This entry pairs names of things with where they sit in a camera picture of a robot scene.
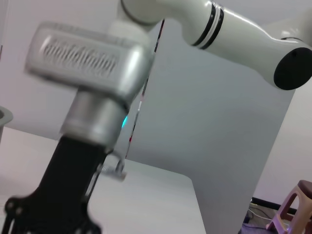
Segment background floor cables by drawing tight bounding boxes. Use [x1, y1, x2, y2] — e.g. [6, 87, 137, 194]
[243, 201, 275, 229]

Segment right gripper cable with plugs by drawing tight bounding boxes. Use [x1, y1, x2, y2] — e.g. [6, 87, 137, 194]
[97, 156, 128, 181]

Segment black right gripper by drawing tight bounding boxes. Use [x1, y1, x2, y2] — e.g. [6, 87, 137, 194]
[0, 136, 115, 234]

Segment pink plastic stool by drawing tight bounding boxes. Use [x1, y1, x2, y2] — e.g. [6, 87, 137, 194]
[265, 179, 312, 234]

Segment grey-green perforated storage bin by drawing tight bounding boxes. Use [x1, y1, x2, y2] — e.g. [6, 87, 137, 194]
[0, 106, 14, 147]

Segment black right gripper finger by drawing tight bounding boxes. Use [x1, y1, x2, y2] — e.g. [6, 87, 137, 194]
[0, 213, 16, 234]

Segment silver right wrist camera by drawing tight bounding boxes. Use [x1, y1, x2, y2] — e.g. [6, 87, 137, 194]
[24, 21, 154, 108]

